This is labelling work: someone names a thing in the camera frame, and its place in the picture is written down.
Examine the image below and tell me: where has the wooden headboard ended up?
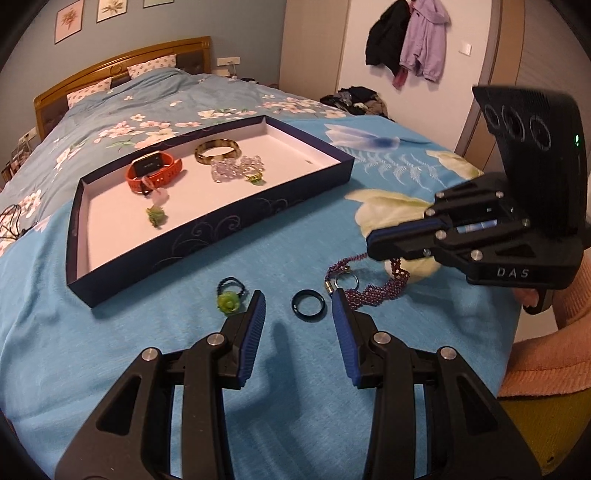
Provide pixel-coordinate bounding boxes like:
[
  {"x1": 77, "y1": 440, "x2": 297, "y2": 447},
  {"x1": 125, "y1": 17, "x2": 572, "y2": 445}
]
[{"x1": 33, "y1": 36, "x2": 213, "y2": 141}]

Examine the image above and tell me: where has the black ring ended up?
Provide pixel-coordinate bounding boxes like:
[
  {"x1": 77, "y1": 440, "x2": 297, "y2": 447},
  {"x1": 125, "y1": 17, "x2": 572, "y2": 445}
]
[{"x1": 291, "y1": 289, "x2": 328, "y2": 320}]

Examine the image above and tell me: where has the person's right forearm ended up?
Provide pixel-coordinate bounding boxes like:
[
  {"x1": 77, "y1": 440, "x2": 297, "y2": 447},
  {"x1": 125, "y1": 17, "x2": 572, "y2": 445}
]
[{"x1": 496, "y1": 244, "x2": 591, "y2": 400}]

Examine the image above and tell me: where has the black cable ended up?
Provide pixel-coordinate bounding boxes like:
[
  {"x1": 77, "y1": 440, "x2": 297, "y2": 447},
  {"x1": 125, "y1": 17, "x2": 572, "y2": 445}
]
[{"x1": 0, "y1": 205, "x2": 38, "y2": 241}]

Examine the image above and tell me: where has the purple jacket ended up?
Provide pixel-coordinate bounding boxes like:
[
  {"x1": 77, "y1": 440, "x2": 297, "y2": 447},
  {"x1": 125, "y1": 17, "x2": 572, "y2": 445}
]
[{"x1": 399, "y1": 0, "x2": 451, "y2": 83}]

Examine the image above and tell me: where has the clear crystal bead bracelet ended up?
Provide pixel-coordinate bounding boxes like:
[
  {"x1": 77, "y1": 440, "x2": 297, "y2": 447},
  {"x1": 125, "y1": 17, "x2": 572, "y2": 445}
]
[{"x1": 210, "y1": 154, "x2": 266, "y2": 184}]

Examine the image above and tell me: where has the amber bangle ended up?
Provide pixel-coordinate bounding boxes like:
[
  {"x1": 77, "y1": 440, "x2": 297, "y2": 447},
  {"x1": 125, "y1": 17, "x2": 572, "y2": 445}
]
[{"x1": 194, "y1": 138, "x2": 242, "y2": 165}]

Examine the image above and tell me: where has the orange smart watch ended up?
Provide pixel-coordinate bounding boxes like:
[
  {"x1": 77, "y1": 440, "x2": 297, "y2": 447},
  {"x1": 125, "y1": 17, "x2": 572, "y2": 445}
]
[{"x1": 127, "y1": 151, "x2": 184, "y2": 195}]

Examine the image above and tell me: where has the person's yellow garment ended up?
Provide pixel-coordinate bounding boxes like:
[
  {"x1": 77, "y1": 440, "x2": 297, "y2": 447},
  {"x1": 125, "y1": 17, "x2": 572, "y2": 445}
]
[{"x1": 501, "y1": 396, "x2": 591, "y2": 476}]

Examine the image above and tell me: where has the bedside clutter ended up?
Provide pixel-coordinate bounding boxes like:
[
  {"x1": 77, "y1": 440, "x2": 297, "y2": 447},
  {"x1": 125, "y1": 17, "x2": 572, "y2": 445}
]
[{"x1": 0, "y1": 138, "x2": 24, "y2": 185}]

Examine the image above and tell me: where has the pink framed flower picture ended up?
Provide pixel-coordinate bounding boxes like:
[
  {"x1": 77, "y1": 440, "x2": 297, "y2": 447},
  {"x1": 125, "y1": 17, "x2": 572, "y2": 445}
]
[{"x1": 54, "y1": 6, "x2": 88, "y2": 44}]

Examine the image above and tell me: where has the navy cardboard box tray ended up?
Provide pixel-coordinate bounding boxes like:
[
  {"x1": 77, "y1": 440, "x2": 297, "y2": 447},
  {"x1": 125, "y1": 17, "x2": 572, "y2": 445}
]
[{"x1": 66, "y1": 114, "x2": 356, "y2": 308}]

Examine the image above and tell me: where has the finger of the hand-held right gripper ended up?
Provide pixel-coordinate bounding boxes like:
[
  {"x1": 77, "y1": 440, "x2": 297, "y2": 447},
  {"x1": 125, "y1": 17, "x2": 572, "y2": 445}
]
[
  {"x1": 367, "y1": 185, "x2": 529, "y2": 244},
  {"x1": 368, "y1": 229, "x2": 486, "y2": 274}
]

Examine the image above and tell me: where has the purple beaded bracelet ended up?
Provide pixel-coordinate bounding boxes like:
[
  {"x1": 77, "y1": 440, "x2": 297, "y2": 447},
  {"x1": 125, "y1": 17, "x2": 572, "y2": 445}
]
[{"x1": 323, "y1": 258, "x2": 411, "y2": 305}]

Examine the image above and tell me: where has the wooden bed with pillows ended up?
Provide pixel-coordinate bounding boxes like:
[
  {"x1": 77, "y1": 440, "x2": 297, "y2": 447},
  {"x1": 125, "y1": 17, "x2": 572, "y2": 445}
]
[{"x1": 0, "y1": 67, "x2": 352, "y2": 259}]

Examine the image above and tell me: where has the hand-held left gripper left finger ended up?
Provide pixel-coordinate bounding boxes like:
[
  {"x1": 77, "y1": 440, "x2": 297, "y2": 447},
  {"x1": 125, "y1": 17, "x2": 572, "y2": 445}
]
[{"x1": 54, "y1": 290, "x2": 267, "y2": 480}]

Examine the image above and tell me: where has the dark pile of clothes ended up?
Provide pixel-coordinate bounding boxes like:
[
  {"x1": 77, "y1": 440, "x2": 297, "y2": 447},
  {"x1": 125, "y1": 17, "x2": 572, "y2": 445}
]
[{"x1": 320, "y1": 85, "x2": 395, "y2": 121}]

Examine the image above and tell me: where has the pink ring ornament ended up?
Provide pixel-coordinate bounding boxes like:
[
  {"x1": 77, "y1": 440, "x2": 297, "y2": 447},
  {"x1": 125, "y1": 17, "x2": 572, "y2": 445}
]
[{"x1": 141, "y1": 175, "x2": 169, "y2": 207}]

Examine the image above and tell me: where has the green flower hair tie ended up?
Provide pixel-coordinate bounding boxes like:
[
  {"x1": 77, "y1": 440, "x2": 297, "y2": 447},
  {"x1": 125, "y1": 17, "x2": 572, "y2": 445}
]
[{"x1": 216, "y1": 277, "x2": 245, "y2": 315}]

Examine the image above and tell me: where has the patterned white pillow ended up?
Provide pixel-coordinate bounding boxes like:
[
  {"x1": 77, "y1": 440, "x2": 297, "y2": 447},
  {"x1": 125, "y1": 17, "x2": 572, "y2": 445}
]
[
  {"x1": 67, "y1": 78, "x2": 113, "y2": 109},
  {"x1": 127, "y1": 54, "x2": 177, "y2": 79}
]

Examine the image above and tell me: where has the beige wardrobe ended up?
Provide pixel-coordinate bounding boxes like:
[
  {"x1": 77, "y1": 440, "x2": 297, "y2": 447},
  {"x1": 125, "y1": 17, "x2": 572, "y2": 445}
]
[{"x1": 281, "y1": 0, "x2": 352, "y2": 100}]

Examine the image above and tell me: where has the cream framed flower picture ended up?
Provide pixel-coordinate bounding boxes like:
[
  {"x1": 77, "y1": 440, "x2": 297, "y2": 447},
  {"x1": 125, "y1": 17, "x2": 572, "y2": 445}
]
[{"x1": 96, "y1": 0, "x2": 129, "y2": 23}]

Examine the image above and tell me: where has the black jacket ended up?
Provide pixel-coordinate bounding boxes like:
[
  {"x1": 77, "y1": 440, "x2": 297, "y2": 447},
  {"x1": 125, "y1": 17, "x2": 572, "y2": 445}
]
[{"x1": 365, "y1": 0, "x2": 411, "y2": 77}]

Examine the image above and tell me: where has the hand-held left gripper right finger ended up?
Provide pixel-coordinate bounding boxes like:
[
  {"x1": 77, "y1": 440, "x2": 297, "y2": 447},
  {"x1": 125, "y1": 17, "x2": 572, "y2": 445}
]
[{"x1": 331, "y1": 288, "x2": 542, "y2": 480}]

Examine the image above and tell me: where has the person's right hand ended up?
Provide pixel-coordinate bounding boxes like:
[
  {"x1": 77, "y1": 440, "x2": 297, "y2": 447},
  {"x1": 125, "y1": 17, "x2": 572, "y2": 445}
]
[{"x1": 512, "y1": 286, "x2": 539, "y2": 308}]

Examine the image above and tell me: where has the blue flower print blanket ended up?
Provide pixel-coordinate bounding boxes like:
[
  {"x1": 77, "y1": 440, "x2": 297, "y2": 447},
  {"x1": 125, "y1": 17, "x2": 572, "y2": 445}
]
[{"x1": 0, "y1": 113, "x2": 522, "y2": 480}]

